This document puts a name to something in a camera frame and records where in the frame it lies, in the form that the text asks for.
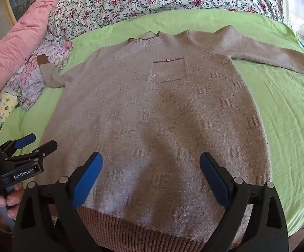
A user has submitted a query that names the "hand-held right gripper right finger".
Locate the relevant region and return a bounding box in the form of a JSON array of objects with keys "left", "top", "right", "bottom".
[{"left": 200, "top": 152, "right": 289, "bottom": 252}]

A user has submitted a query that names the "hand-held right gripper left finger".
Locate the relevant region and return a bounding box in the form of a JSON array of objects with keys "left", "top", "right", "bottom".
[{"left": 12, "top": 152, "right": 104, "bottom": 252}]

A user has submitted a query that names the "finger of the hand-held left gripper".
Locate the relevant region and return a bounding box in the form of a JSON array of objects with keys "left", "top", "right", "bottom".
[
  {"left": 5, "top": 140, "right": 58, "bottom": 164},
  {"left": 0, "top": 133, "right": 36, "bottom": 158}
]

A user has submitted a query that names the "beige knit sweater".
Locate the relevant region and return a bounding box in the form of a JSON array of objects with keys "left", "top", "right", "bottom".
[{"left": 37, "top": 25, "right": 304, "bottom": 252}]

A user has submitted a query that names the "yellow patterned cloth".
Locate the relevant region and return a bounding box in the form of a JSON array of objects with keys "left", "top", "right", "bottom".
[{"left": 0, "top": 91, "right": 20, "bottom": 132}]

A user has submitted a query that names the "pastel floral cloth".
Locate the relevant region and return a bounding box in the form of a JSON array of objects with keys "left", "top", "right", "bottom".
[{"left": 6, "top": 33, "right": 74, "bottom": 111}]

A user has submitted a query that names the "pink padded quilt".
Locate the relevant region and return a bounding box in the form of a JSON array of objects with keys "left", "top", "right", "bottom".
[{"left": 0, "top": 0, "right": 60, "bottom": 106}]

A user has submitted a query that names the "green bed sheet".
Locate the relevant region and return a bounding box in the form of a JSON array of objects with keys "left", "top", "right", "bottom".
[{"left": 0, "top": 9, "right": 304, "bottom": 242}]

